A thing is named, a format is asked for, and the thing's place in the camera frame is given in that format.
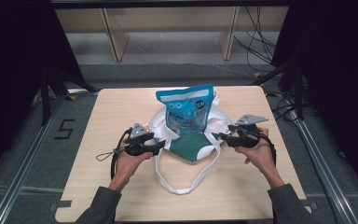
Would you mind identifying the black wrist strap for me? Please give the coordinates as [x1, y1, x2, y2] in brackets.
[258, 130, 278, 166]
[109, 126, 133, 181]

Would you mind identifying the black right wrist strap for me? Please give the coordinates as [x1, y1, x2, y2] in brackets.
[258, 130, 278, 166]

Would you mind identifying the black left wrist strap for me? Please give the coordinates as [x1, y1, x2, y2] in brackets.
[109, 126, 133, 181]

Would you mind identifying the thin white floor cable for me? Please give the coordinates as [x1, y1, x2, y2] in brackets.
[167, 61, 256, 79]

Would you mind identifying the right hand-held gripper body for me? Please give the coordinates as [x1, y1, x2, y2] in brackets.
[227, 114, 270, 148]

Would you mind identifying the aluminium floor rail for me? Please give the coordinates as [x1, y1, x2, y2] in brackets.
[0, 88, 101, 224]
[287, 108, 358, 224]

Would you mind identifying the dark curtain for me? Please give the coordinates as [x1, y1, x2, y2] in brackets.
[0, 0, 86, 185]
[270, 0, 358, 195]

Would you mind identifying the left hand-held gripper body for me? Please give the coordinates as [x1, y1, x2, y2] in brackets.
[124, 122, 160, 157]

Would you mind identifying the white patterned tote bag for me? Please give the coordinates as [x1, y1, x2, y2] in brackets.
[148, 89, 236, 196]

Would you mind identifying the black metal stand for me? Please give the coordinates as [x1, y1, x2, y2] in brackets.
[250, 58, 306, 121]
[39, 66, 98, 126]

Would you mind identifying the bundle of black cables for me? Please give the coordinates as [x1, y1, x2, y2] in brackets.
[232, 6, 278, 73]

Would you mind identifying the thin grey cord loop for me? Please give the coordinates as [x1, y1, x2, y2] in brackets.
[95, 150, 119, 162]

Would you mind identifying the person's left hand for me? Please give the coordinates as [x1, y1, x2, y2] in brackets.
[107, 136, 154, 193]

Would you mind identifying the person's right hand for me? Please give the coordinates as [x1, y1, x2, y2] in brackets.
[234, 126, 285, 189]

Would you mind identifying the tangle of black floor cables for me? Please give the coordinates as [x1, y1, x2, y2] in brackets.
[266, 89, 300, 123]

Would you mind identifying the blue snack packet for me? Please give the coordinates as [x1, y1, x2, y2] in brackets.
[155, 83, 215, 137]

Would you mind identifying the light wooden desk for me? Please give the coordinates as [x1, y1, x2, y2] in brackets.
[55, 6, 290, 63]

